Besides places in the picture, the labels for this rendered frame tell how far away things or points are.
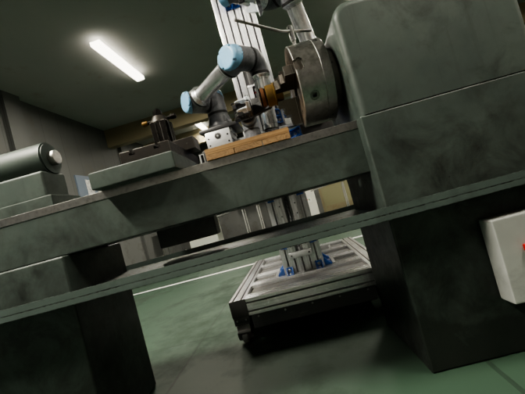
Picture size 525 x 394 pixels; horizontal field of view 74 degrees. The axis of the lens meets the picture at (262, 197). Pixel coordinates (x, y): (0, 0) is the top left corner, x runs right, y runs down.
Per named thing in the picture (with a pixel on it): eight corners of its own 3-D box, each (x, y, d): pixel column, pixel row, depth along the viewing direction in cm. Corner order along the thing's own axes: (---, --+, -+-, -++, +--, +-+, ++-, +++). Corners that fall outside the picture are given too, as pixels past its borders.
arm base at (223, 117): (212, 135, 212) (208, 119, 212) (236, 128, 210) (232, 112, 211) (206, 130, 197) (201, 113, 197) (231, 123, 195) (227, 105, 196)
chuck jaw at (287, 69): (300, 77, 136) (300, 57, 124) (304, 87, 134) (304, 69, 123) (273, 84, 136) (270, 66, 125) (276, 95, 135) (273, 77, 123)
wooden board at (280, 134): (288, 152, 156) (286, 144, 156) (291, 137, 120) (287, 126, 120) (223, 170, 157) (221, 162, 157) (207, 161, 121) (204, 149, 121)
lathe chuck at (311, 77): (322, 128, 154) (303, 59, 154) (333, 111, 122) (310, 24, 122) (302, 134, 154) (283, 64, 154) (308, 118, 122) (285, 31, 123)
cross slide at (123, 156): (200, 166, 163) (197, 156, 163) (171, 152, 120) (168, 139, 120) (162, 176, 163) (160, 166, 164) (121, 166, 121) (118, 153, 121)
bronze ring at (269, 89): (279, 85, 143) (257, 91, 144) (279, 77, 134) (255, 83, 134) (285, 106, 143) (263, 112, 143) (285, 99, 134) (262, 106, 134)
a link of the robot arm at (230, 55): (204, 117, 204) (260, 63, 164) (181, 118, 194) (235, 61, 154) (198, 98, 205) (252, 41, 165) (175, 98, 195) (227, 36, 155)
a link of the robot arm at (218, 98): (231, 109, 203) (225, 87, 204) (212, 109, 194) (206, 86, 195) (219, 116, 212) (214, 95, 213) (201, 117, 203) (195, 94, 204)
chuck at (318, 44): (330, 126, 153) (311, 56, 153) (344, 109, 122) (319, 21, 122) (322, 128, 154) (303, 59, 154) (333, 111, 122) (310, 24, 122)
